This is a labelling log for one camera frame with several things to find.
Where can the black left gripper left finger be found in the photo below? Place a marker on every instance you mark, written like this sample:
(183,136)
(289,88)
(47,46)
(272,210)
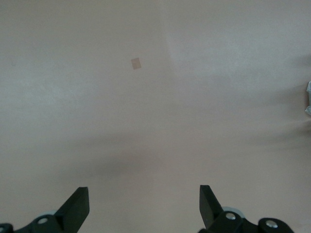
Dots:
(73,213)

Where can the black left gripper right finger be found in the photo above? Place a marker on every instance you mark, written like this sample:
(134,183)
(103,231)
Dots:
(211,213)

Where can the small brown tape patch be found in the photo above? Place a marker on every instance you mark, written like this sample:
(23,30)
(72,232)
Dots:
(136,63)

